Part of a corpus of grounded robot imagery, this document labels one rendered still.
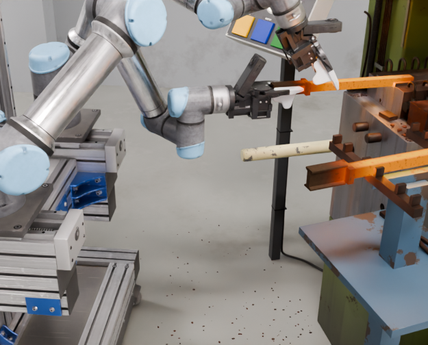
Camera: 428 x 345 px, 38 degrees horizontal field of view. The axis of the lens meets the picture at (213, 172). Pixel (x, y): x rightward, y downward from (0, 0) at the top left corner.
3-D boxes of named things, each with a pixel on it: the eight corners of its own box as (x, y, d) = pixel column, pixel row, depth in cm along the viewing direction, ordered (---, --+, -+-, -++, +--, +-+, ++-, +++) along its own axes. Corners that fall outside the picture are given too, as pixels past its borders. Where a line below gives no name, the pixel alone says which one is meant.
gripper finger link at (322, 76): (322, 99, 164) (303, 70, 165) (342, 87, 164) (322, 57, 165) (323, 97, 161) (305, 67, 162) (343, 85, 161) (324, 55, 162)
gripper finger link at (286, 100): (301, 105, 171) (269, 107, 169) (303, 84, 168) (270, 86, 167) (305, 109, 168) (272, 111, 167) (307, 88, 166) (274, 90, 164)
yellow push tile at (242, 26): (245, 36, 220) (253, 16, 219) (230, 32, 225) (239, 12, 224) (248, 38, 221) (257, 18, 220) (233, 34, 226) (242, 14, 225)
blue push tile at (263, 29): (264, 43, 213) (274, 22, 212) (249, 38, 218) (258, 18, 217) (268, 45, 214) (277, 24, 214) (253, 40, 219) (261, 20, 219)
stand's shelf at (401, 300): (390, 338, 124) (392, 330, 124) (298, 233, 157) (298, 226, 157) (509, 304, 134) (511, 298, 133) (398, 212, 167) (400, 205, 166)
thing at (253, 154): (244, 165, 217) (244, 152, 214) (239, 159, 221) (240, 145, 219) (359, 152, 226) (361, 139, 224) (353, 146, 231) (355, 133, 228)
